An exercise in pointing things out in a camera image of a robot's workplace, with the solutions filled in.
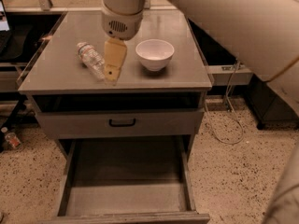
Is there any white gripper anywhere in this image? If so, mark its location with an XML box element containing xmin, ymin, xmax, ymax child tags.
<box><xmin>102</xmin><ymin>5</ymin><xmax>143</xmax><ymax>84</ymax></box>

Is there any clear plastic water bottle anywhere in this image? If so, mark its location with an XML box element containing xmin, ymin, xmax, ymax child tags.
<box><xmin>77</xmin><ymin>42</ymin><xmax>105</xmax><ymax>80</ymax></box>

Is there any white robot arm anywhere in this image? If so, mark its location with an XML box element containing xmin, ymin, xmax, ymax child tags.
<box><xmin>102</xmin><ymin>0</ymin><xmax>299</xmax><ymax>113</ymax></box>

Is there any grey drawer cabinet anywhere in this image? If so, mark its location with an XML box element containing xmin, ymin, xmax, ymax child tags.
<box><xmin>20</xmin><ymin>10</ymin><xmax>212</xmax><ymax>151</ymax></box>

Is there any open grey middle drawer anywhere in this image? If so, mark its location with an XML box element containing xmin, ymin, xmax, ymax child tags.
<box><xmin>38</xmin><ymin>136</ymin><xmax>210</xmax><ymax>224</ymax></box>

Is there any small bottle on floor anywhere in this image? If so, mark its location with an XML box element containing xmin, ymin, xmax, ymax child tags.
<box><xmin>1</xmin><ymin>127</ymin><xmax>21</xmax><ymax>149</ymax></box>

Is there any white ceramic bowl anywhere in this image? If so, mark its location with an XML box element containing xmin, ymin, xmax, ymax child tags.
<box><xmin>135</xmin><ymin>39</ymin><xmax>175</xmax><ymax>72</ymax></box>

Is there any laptop computer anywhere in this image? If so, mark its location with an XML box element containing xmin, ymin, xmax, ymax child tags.
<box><xmin>0</xmin><ymin>0</ymin><xmax>12</xmax><ymax>54</ymax></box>

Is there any black drawer handle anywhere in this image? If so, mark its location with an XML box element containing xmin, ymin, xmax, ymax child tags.
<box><xmin>108</xmin><ymin>119</ymin><xmax>136</xmax><ymax>128</ymax></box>

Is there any white cable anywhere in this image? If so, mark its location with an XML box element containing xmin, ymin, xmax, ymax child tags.
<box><xmin>204</xmin><ymin>59</ymin><xmax>246</xmax><ymax>146</ymax></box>

